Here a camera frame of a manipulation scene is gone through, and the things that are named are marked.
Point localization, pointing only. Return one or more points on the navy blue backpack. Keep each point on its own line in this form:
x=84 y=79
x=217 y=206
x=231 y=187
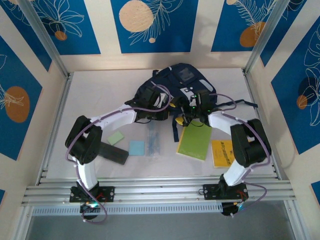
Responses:
x=165 y=78

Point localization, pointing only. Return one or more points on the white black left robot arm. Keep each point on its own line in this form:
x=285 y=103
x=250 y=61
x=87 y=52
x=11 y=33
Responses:
x=85 y=172

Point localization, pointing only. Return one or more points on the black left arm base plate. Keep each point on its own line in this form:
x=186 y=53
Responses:
x=108 y=193

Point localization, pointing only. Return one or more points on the black base controller box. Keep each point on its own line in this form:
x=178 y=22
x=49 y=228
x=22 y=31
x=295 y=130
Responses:
x=230 y=209
x=90 y=208

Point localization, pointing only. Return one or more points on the aluminium corner post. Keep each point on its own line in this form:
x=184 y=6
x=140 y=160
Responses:
x=265 y=32
x=42 y=35

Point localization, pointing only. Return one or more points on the yellow orange book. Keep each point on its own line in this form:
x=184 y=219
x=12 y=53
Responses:
x=220 y=155

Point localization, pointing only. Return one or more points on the clear bag of pens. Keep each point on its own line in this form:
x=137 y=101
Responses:
x=153 y=145

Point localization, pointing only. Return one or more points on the aluminium side rail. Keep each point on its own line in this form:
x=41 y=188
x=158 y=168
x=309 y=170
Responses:
x=252 y=95
x=61 y=100

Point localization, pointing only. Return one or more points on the green notebook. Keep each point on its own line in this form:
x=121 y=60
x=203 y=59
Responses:
x=195 y=142

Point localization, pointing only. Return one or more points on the aluminium cross rail frame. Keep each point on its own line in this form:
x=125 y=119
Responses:
x=160 y=190

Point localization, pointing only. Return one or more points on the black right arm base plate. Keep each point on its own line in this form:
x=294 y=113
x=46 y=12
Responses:
x=210 y=191

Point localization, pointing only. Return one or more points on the black pencil case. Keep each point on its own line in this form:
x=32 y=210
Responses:
x=115 y=153

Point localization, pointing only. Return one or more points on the blue sticky note pad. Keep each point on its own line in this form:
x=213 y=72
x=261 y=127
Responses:
x=136 y=148

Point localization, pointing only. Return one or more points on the green sticky note pad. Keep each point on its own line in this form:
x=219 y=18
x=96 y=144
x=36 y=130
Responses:
x=115 y=138

